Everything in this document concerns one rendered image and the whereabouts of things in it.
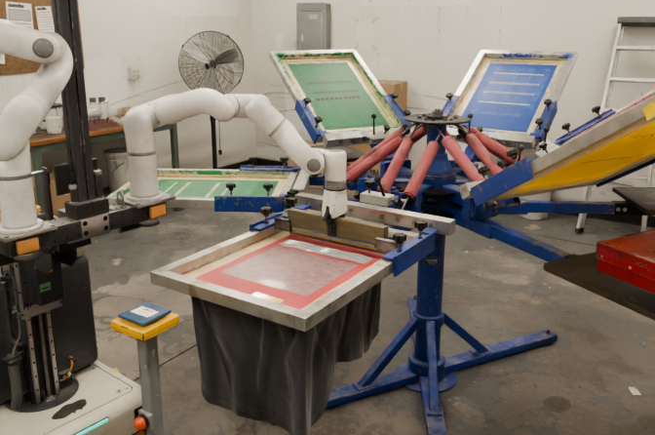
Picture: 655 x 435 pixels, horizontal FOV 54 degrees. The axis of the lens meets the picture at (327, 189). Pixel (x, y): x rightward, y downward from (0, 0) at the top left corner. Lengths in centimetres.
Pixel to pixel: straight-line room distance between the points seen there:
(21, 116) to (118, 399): 131
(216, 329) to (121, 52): 462
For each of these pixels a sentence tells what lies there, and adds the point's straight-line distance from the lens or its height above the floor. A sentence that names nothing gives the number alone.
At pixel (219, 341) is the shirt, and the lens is 209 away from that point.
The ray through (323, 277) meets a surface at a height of 95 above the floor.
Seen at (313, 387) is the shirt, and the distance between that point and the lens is 200.
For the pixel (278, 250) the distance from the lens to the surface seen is 226.
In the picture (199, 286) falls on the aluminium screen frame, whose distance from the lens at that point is 191.
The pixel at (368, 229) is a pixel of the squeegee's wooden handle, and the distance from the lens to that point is 220.
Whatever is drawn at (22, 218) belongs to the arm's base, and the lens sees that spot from 207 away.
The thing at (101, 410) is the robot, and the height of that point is 28.
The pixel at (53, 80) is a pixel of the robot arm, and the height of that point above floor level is 157.
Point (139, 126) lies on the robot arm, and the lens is 222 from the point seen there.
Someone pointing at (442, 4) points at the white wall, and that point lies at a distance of 651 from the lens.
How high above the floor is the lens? 173
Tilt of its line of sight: 15 degrees down
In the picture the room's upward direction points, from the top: straight up
